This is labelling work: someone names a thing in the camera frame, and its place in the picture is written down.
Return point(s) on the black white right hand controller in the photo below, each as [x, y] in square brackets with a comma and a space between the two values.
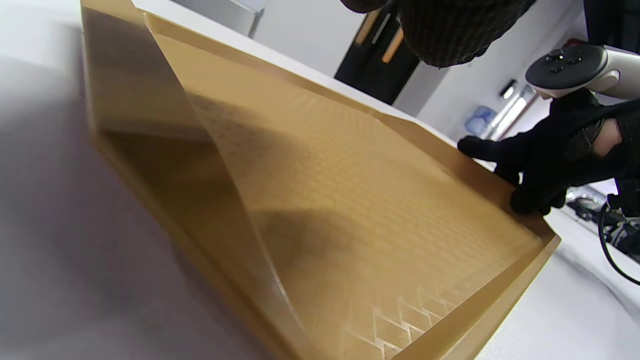
[570, 70]

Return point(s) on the blue water bottle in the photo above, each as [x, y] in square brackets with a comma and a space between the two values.
[480, 121]

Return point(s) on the person's left hand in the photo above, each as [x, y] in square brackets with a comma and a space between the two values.
[450, 30]

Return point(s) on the brown plastic food tray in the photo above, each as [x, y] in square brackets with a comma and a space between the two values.
[350, 200]

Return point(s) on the person's right hand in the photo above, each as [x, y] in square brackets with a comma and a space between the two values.
[550, 150]

